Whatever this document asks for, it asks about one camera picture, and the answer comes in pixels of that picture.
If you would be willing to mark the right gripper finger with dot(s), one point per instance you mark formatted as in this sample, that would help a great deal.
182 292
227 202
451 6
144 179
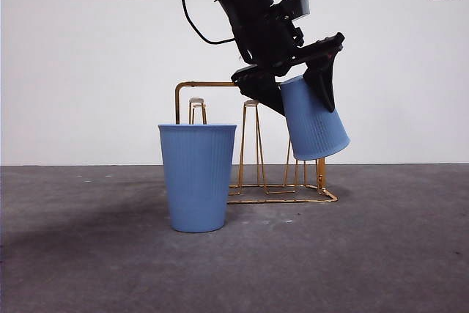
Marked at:
265 91
326 78

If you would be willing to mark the blue ribbed plastic cup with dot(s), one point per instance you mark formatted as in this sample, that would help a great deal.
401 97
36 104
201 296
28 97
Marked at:
198 181
315 133

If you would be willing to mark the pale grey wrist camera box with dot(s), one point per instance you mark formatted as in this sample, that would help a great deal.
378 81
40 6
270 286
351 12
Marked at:
300 7

